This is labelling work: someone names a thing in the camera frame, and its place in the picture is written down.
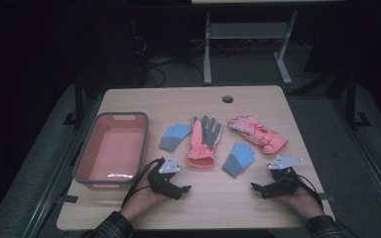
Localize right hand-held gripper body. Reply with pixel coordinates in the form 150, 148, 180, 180
261, 155, 306, 200

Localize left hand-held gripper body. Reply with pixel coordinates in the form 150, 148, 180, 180
146, 155, 182, 199

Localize blue and grey knit glove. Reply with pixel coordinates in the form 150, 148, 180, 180
159, 123, 193, 153
221, 142, 257, 179

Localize pink glove with grey palm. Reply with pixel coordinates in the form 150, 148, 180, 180
186, 114, 223, 170

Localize pink padded ski glove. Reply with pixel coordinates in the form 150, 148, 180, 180
227, 115, 290, 156

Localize pink basket with grey rim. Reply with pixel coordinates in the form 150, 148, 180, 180
73, 111, 150, 191

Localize person's right hand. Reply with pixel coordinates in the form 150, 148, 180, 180
272, 182, 325, 221

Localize person's left hand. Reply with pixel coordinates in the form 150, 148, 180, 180
118, 179, 167, 221

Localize grey tape strip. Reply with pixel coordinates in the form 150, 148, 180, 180
56, 194, 79, 204
317, 192, 337, 203

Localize black stand pole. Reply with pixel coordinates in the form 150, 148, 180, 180
344, 69, 373, 131

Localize left hand-held gripper black cable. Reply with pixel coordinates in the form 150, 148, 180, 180
121, 157, 166, 208

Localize hand-held gripper black cable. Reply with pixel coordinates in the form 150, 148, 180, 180
291, 173, 325, 210
121, 157, 166, 208

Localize right hand-held gripper black cable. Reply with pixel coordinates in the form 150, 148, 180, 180
291, 173, 325, 210

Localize aluminium floor rail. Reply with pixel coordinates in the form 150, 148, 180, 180
21, 97, 95, 238
330, 97, 381, 221

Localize black floor cables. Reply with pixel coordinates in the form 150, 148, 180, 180
132, 33, 206, 89

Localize white metal desk frame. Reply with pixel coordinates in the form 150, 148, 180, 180
202, 9, 299, 86

